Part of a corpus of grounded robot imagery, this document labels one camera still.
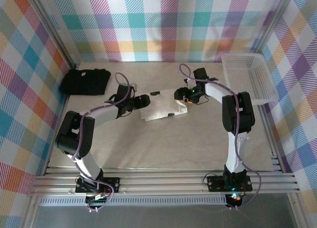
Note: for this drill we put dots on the white t-shirt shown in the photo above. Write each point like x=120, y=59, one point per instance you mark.
x=163, y=106

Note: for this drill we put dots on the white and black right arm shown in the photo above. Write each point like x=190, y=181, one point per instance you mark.
x=235, y=151

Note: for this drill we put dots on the black folded t-shirt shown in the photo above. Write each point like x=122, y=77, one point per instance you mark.
x=86, y=81

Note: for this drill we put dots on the white perforated plastic basket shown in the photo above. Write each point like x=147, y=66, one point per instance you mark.
x=247, y=74

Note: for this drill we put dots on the green circuit board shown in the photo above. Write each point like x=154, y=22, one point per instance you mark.
x=97, y=200

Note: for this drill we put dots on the black controller with lit LED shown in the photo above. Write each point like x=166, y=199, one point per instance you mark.
x=235, y=199

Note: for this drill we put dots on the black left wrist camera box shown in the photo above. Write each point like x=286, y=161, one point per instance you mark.
x=122, y=90

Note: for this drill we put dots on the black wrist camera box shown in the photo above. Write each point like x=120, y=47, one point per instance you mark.
x=201, y=74
x=122, y=90

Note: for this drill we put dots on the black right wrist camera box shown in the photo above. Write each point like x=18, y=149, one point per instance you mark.
x=201, y=74

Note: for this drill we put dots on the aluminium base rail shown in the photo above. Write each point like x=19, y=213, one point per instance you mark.
x=161, y=183

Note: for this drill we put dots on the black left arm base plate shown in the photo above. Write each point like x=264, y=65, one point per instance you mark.
x=109, y=184

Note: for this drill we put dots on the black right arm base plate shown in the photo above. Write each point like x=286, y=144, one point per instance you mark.
x=218, y=183

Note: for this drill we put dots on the aluminium frame post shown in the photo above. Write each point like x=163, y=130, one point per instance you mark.
x=54, y=32
x=270, y=22

